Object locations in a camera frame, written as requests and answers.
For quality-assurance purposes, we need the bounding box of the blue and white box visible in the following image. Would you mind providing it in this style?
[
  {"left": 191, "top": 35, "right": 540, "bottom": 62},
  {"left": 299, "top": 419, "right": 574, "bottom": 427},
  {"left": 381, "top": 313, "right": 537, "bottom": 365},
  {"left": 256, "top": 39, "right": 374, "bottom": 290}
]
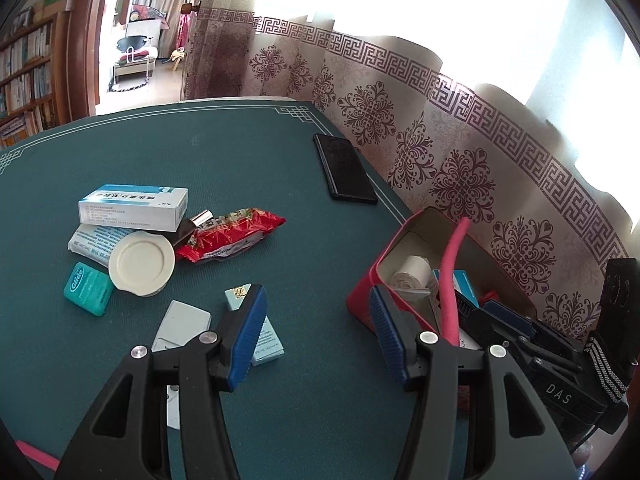
[{"left": 432, "top": 269, "right": 481, "bottom": 311}]

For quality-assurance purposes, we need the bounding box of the black smartphone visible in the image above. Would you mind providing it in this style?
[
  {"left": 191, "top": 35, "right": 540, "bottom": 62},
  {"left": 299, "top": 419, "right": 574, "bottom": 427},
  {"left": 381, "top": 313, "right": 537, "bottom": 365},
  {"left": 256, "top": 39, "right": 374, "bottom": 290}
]
[{"left": 313, "top": 133, "right": 379, "bottom": 206}]

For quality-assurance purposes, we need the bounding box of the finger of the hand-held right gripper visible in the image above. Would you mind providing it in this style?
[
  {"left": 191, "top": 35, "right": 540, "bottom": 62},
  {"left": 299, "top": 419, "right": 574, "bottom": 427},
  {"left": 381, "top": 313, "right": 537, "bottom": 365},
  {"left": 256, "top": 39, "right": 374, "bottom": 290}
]
[
  {"left": 480, "top": 299, "right": 584, "bottom": 357},
  {"left": 492, "top": 332, "right": 587, "bottom": 376}
]

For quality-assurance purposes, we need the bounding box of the white remote control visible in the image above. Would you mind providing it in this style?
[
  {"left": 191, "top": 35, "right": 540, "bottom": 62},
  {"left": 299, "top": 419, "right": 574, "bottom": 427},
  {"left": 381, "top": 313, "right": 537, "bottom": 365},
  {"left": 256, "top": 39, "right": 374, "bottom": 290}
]
[{"left": 151, "top": 300, "right": 213, "bottom": 431}]

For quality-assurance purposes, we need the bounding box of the white blue medicine box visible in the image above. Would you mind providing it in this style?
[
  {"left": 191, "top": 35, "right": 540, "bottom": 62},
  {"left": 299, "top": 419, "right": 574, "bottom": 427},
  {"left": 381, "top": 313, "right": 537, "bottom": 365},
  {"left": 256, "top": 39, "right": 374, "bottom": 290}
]
[{"left": 77, "top": 183, "right": 190, "bottom": 233}]

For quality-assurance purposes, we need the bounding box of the long pink foam rod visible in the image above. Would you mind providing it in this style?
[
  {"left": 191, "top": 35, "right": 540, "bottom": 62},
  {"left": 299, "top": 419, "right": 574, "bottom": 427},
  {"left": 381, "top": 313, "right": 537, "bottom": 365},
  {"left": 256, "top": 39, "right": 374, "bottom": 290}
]
[{"left": 439, "top": 216, "right": 472, "bottom": 347}]

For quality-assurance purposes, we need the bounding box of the teal dental floss case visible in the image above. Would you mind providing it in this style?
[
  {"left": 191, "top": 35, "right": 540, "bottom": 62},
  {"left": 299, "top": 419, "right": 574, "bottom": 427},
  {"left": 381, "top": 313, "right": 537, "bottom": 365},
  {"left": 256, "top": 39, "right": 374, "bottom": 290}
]
[{"left": 63, "top": 261, "right": 114, "bottom": 317}]

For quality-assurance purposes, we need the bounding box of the small pale green box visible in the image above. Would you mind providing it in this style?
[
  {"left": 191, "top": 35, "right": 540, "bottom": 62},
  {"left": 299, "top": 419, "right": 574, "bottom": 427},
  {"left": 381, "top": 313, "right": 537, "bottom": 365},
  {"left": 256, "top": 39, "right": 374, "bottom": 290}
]
[{"left": 223, "top": 284, "right": 285, "bottom": 367}]

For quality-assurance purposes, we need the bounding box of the wooden door frame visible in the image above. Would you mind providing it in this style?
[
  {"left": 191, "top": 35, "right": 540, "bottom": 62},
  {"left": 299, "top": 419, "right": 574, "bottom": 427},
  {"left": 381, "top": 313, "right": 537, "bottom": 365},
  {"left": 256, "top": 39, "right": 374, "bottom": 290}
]
[{"left": 67, "top": 0, "right": 141, "bottom": 121}]

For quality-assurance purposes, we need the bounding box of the wooden bookshelf with books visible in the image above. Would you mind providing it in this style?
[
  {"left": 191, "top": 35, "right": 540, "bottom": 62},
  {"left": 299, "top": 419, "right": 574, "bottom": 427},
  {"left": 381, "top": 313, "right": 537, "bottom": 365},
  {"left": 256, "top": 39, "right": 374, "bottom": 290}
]
[{"left": 0, "top": 5, "right": 76, "bottom": 148}]

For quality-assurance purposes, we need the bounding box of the white round lid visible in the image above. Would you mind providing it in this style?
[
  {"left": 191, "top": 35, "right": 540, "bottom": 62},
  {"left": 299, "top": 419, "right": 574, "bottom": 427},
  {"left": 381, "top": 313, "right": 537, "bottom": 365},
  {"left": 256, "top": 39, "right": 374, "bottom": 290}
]
[{"left": 108, "top": 231, "right": 177, "bottom": 298}]

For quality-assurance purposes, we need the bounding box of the white tissue packet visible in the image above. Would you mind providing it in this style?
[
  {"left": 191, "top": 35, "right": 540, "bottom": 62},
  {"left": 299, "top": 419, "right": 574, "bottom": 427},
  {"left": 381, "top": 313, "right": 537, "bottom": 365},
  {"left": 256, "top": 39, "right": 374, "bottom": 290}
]
[{"left": 67, "top": 223, "right": 131, "bottom": 267}]

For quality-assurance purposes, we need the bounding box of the red snack packet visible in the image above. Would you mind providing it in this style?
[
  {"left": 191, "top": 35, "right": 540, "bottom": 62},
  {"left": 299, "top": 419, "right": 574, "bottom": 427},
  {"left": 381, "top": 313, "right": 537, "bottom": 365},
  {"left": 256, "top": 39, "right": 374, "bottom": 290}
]
[{"left": 175, "top": 206, "right": 287, "bottom": 265}]

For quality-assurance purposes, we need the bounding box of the black and white chair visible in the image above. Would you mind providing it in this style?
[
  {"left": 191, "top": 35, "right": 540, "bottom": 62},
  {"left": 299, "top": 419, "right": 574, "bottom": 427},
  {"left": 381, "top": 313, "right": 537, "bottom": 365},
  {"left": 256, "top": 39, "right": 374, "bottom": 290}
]
[{"left": 112, "top": 2, "right": 168, "bottom": 93}]

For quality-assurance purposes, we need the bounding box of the bandage roll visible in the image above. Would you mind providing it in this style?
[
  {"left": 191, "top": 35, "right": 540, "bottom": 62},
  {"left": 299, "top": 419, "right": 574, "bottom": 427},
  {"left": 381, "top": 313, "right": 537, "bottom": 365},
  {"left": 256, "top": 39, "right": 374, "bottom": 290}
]
[{"left": 390, "top": 255, "right": 436, "bottom": 303}]

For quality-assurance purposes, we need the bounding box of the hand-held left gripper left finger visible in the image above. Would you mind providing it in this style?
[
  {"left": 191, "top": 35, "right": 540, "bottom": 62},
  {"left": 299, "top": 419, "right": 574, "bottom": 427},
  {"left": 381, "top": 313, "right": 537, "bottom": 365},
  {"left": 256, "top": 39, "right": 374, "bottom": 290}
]
[{"left": 54, "top": 284, "right": 268, "bottom": 480}]

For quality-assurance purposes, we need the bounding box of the patterned beige curtain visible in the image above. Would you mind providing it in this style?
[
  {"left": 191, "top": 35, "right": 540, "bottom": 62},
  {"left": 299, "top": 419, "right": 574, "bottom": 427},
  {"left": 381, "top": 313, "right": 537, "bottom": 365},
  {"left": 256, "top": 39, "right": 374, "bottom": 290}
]
[{"left": 180, "top": 0, "right": 640, "bottom": 356}]

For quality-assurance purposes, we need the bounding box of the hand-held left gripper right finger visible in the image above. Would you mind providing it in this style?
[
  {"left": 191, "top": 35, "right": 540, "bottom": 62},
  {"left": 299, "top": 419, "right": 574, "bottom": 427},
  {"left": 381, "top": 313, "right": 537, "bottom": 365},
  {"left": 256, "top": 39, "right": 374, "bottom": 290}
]
[{"left": 369, "top": 285, "right": 581, "bottom": 480}]

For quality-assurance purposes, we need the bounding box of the brown perfume bottle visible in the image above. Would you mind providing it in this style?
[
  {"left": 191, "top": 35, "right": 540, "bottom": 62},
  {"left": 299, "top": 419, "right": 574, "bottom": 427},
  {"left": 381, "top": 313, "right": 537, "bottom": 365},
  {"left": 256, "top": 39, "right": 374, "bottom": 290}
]
[{"left": 172, "top": 210, "right": 213, "bottom": 247}]

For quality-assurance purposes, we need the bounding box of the short pink foam rod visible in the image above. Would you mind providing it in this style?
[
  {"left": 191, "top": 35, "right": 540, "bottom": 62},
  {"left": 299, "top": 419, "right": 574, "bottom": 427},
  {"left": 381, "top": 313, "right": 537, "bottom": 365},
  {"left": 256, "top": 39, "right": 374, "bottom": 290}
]
[{"left": 14, "top": 440, "right": 61, "bottom": 472}]

